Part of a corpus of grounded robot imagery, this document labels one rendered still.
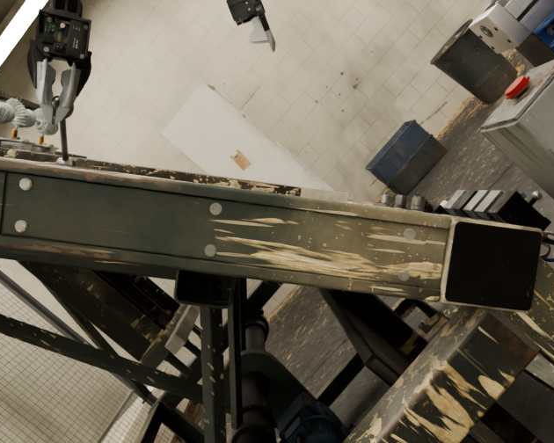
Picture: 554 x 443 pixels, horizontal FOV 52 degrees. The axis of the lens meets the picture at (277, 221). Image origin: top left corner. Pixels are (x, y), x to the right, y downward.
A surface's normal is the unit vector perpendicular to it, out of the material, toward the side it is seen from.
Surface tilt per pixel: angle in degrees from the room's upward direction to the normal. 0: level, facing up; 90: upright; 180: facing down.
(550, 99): 90
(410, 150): 91
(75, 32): 106
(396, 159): 91
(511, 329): 90
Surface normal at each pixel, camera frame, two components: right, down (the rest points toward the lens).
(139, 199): 0.04, 0.06
